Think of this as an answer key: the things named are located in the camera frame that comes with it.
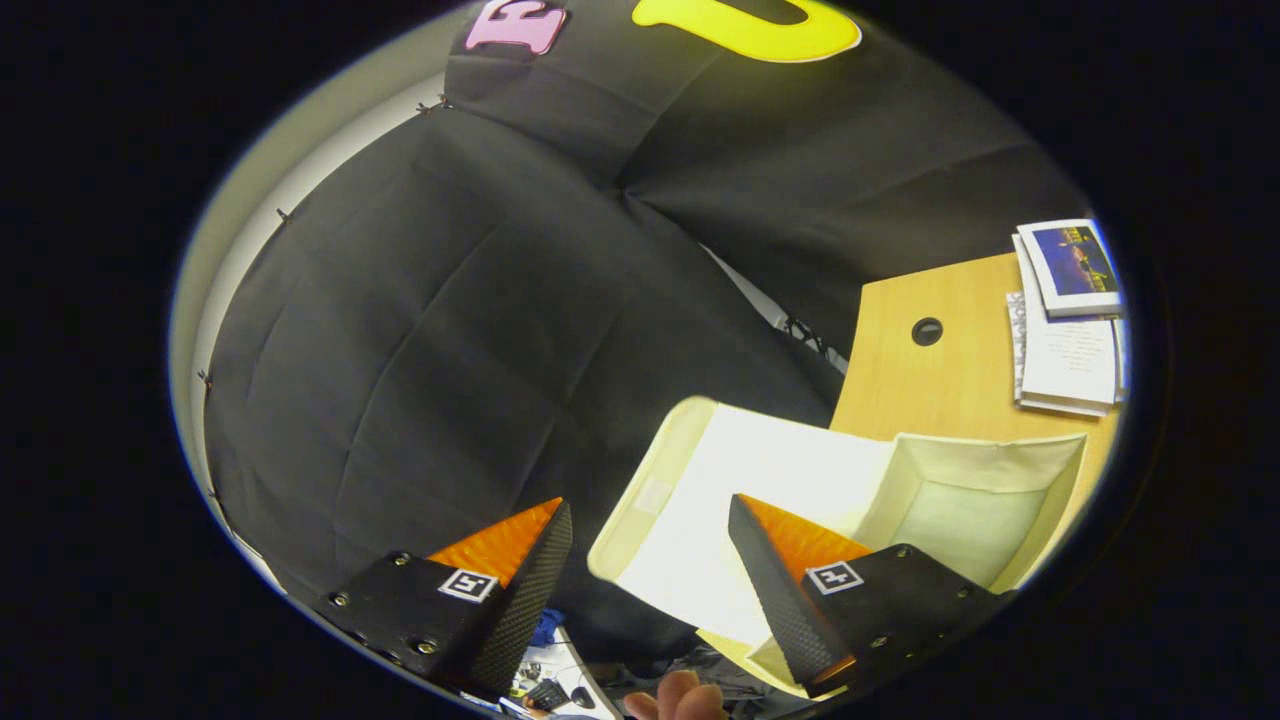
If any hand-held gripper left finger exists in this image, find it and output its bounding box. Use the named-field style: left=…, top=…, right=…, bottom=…
left=318, top=498, right=574, bottom=701

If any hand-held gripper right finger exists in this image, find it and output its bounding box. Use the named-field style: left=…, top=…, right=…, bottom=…
left=727, top=493, right=1011, bottom=699

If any cream fabric storage box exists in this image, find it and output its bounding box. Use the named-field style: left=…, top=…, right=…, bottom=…
left=588, top=396, right=1089, bottom=699

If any white book text cover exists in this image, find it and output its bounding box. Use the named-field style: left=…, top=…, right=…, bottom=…
left=1006, top=235, right=1129, bottom=418

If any white book night photo cover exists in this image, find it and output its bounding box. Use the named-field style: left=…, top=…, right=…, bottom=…
left=1017, top=218, right=1123, bottom=319

